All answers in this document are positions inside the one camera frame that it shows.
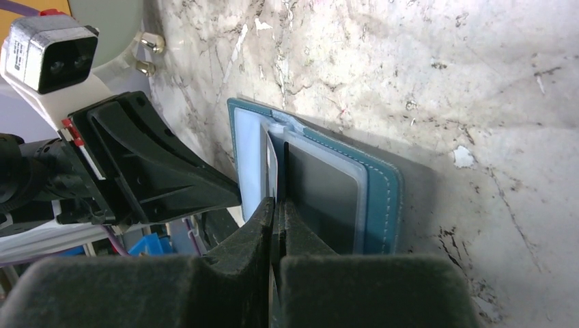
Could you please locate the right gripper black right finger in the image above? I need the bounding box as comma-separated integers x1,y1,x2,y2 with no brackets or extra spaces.
274,201,479,327

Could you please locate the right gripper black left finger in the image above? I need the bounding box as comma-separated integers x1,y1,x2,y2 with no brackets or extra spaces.
1,197,275,327

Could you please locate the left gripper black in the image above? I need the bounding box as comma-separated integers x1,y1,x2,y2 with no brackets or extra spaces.
1,92,241,227

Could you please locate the grey card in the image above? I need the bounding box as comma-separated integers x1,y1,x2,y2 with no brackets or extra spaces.
285,141,364,254

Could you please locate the blue leather card holder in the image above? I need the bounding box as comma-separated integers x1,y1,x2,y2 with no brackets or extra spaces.
227,98,404,254

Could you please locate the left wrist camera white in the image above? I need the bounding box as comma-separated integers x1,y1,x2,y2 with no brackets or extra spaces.
1,14,112,131

